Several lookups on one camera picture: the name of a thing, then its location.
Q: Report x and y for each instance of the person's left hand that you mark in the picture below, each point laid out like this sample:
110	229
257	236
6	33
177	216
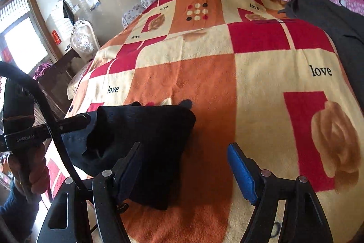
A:
38	169

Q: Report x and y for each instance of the white ornate chair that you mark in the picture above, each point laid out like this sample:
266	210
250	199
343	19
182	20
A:
84	39

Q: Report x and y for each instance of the person's left forearm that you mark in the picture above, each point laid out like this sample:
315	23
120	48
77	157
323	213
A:
17	206

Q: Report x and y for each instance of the checkered printed blanket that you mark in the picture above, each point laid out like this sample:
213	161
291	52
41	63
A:
256	83

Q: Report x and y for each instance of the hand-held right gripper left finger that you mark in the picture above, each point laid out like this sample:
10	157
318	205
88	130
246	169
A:
129	172

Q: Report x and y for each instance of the dark grey garment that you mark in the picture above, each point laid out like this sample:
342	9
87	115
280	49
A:
327	24

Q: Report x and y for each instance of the dark hanging cloth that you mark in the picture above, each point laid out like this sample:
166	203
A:
68	10

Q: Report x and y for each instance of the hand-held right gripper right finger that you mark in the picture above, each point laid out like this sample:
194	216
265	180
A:
241	172

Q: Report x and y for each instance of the black pants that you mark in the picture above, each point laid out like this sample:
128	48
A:
148	132

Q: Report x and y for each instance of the red wall sign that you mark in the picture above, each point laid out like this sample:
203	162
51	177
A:
56	36

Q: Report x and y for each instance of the window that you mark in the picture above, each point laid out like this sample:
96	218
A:
24	38

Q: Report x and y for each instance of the purple cloth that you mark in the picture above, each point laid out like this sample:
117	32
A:
42	71

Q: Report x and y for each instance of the dark wooden desk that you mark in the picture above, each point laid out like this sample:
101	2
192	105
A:
61	75

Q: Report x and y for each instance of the small floral pillow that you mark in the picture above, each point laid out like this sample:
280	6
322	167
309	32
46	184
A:
132	14

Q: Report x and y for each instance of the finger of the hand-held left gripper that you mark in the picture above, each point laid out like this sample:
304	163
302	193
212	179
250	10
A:
71	123

